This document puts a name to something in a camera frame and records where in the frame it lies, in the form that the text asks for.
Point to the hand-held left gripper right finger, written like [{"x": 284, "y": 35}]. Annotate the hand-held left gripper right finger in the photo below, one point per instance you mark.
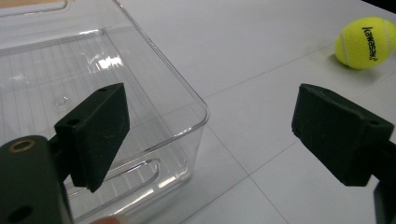
[{"x": 336, "y": 137}]

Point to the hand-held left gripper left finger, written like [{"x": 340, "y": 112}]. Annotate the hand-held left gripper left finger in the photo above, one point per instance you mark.
[{"x": 93, "y": 133}]

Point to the clear plastic container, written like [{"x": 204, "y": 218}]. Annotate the clear plastic container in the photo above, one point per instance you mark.
[{"x": 162, "y": 93}]

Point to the yellow tennis ball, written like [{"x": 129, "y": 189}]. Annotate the yellow tennis ball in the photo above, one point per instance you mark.
[{"x": 364, "y": 43}]

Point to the wooden table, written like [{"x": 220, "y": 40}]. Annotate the wooden table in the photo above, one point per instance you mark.
[{"x": 25, "y": 2}]

